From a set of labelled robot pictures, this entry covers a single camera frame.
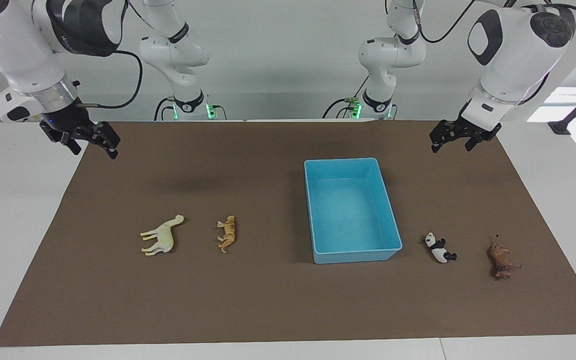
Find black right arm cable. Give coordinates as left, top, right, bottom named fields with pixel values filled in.
left=75, top=0, right=144, bottom=110

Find cream horse toy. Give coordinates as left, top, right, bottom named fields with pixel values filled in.
left=140, top=214, right=185, bottom=256

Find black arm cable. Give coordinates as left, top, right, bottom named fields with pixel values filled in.
left=75, top=0, right=144, bottom=110
left=412, top=0, right=576, bottom=106

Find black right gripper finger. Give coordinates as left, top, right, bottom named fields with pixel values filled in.
left=93, top=121, right=121, bottom=160
left=60, top=133, right=83, bottom=156

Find brown table mat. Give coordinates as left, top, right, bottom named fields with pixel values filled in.
left=0, top=119, right=576, bottom=348

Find black base cables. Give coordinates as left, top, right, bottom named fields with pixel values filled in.
left=153, top=96, right=177, bottom=122
left=322, top=96, right=362, bottom=120

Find black white panda toy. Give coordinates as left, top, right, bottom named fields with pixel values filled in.
left=422, top=232, right=458, bottom=264

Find brown lion toy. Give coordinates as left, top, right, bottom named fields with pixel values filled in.
left=488, top=233, right=524, bottom=281

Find black right base cables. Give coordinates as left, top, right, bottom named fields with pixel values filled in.
left=153, top=96, right=177, bottom=122

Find black left base cables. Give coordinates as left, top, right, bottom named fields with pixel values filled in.
left=322, top=96, right=362, bottom=120

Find orange tiger toy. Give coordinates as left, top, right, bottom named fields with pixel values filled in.
left=217, top=215, right=237, bottom=254

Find light blue storage box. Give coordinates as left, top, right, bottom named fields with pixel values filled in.
left=304, top=157, right=403, bottom=265

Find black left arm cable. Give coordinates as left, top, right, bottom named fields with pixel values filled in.
left=412, top=0, right=576, bottom=106

